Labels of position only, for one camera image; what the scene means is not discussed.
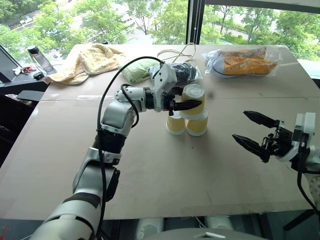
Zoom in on clear bottle with black cap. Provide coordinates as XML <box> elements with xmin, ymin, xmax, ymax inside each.
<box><xmin>26</xmin><ymin>45</ymin><xmax>55</xmax><ymax>74</ymax></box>

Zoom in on small red white clutter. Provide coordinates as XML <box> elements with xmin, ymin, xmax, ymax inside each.
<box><xmin>12</xmin><ymin>65</ymin><xmax>38</xmax><ymax>75</ymax></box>

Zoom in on yellow paper cup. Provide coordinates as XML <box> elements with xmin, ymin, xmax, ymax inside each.
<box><xmin>165</xmin><ymin>113</ymin><xmax>187</xmax><ymax>136</ymax></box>
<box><xmin>185</xmin><ymin>109</ymin><xmax>209</xmax><ymax>137</ymax></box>
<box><xmin>180</xmin><ymin>83</ymin><xmax>207</xmax><ymax>117</ymax></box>

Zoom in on grey flat panel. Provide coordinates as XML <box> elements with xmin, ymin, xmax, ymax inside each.
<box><xmin>16</xmin><ymin>89</ymin><xmax>46</xmax><ymax>102</ymax></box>

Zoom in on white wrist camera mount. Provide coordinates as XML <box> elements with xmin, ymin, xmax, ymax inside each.
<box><xmin>277</xmin><ymin>112</ymin><xmax>317</xmax><ymax>163</ymax></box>
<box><xmin>151</xmin><ymin>62</ymin><xmax>179</xmax><ymax>113</ymax></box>

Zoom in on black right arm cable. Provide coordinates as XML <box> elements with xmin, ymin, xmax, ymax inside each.
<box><xmin>296</xmin><ymin>147</ymin><xmax>320</xmax><ymax>212</ymax></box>

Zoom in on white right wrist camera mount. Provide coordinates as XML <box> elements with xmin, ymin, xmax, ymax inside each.
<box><xmin>277</xmin><ymin>112</ymin><xmax>317</xmax><ymax>163</ymax></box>

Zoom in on orange canvas sneaker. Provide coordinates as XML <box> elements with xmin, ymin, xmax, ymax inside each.
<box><xmin>212</xmin><ymin>56</ymin><xmax>278</xmax><ymax>77</ymax></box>
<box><xmin>207</xmin><ymin>47</ymin><xmax>267</xmax><ymax>61</ymax></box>

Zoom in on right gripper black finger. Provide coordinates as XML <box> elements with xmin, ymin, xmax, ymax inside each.
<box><xmin>231</xmin><ymin>133</ymin><xmax>272</xmax><ymax>164</ymax></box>
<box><xmin>242</xmin><ymin>110</ymin><xmax>280</xmax><ymax>130</ymax></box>

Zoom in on orange sneakers in plastic bag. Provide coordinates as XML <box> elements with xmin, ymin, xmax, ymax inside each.
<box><xmin>201</xmin><ymin>44</ymin><xmax>282</xmax><ymax>80</ymax></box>

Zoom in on beige cord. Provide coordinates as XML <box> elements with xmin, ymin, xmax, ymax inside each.
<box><xmin>156</xmin><ymin>42</ymin><xmax>197</xmax><ymax>63</ymax></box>

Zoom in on black item in plastic bag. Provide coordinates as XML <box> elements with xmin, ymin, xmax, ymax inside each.
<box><xmin>149</xmin><ymin>61</ymin><xmax>203</xmax><ymax>87</ymax></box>

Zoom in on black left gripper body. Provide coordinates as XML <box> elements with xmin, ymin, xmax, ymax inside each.
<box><xmin>164</xmin><ymin>86</ymin><xmax>179</xmax><ymax>117</ymax></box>

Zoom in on black side desk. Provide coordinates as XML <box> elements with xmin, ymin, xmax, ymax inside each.
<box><xmin>0</xmin><ymin>72</ymin><xmax>51</xmax><ymax>167</ymax></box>

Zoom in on long black left arm cable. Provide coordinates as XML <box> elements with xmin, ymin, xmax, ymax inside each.
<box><xmin>96</xmin><ymin>56</ymin><xmax>166</xmax><ymax>240</ymax></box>

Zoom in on white rounded shape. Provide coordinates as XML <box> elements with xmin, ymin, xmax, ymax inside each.
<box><xmin>204</xmin><ymin>215</ymin><xmax>235</xmax><ymax>231</ymax></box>
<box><xmin>136</xmin><ymin>217</ymin><xmax>165</xmax><ymax>240</ymax></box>

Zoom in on pale yellow towel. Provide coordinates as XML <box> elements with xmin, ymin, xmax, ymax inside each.
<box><xmin>43</xmin><ymin>42</ymin><xmax>125</xmax><ymax>86</ymax></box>

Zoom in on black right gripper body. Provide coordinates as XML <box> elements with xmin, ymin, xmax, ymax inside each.
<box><xmin>261</xmin><ymin>120</ymin><xmax>296</xmax><ymax>157</ymax></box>

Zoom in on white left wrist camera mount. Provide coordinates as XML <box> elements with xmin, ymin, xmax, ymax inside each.
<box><xmin>151</xmin><ymin>62</ymin><xmax>179</xmax><ymax>113</ymax></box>

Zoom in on light green packed cloth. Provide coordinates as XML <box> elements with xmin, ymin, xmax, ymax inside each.
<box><xmin>117</xmin><ymin>59</ymin><xmax>161</xmax><ymax>84</ymax></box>

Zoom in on black stand leg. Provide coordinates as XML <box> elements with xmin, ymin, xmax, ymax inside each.
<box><xmin>283</xmin><ymin>208</ymin><xmax>319</xmax><ymax>232</ymax></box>

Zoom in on black window frame post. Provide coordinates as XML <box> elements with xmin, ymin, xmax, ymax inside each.
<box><xmin>185</xmin><ymin>0</ymin><xmax>206</xmax><ymax>46</ymax></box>

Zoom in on short black left wrist cable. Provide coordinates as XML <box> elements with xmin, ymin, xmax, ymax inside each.
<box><xmin>120</xmin><ymin>83</ymin><xmax>140</xmax><ymax>129</ymax></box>

